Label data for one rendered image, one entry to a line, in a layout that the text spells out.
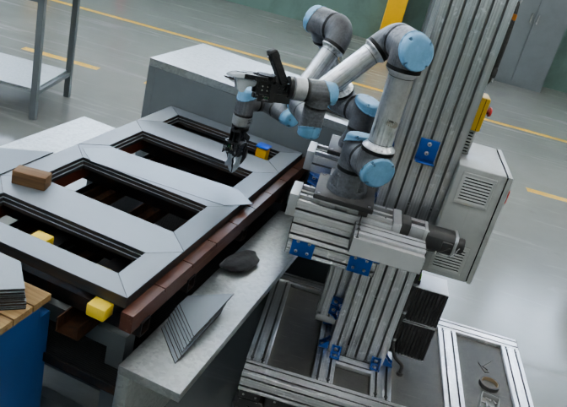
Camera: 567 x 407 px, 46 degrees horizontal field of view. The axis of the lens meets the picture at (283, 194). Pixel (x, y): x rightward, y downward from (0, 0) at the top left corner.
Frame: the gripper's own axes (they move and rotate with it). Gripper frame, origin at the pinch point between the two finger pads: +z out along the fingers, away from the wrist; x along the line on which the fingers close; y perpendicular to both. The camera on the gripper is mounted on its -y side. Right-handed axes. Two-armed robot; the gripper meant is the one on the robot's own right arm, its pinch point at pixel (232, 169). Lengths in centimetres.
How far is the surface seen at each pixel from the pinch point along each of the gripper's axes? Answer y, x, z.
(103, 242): 72, -12, 8
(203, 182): 9.8, -7.3, 5.8
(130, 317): 99, 15, 10
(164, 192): 27.5, -15.4, 7.2
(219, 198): 17.4, 3.5, 5.8
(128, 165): 19.1, -36.8, 5.9
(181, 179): 14.1, -15.2, 5.8
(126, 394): 103, 20, 33
